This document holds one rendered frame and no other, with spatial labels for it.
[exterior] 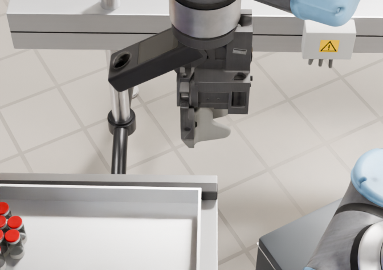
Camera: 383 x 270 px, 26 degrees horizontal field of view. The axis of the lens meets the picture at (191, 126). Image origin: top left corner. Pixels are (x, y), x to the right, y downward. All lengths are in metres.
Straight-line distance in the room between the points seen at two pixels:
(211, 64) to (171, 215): 0.37
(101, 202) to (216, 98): 0.36
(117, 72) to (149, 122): 1.58
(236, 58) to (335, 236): 0.30
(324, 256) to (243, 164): 1.36
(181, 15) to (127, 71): 0.11
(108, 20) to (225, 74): 1.15
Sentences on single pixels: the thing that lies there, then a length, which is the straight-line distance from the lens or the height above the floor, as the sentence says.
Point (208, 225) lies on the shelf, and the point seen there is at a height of 0.88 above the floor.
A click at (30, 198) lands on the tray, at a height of 0.89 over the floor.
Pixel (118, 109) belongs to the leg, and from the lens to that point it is 2.29.
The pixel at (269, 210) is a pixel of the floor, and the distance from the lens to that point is 2.31.
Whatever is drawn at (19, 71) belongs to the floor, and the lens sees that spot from 2.70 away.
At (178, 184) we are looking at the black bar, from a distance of 1.23.
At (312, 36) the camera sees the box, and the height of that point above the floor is 0.53.
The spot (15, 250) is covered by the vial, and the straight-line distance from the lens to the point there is 1.18.
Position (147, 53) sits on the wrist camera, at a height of 1.24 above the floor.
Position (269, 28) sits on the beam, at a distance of 2.04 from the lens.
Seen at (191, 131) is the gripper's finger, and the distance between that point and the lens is 0.97.
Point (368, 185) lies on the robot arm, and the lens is 1.10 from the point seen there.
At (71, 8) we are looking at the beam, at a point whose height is 0.55.
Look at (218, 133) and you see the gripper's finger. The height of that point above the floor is 1.13.
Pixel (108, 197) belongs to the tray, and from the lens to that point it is 1.23.
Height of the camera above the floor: 1.88
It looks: 49 degrees down
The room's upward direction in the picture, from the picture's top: straight up
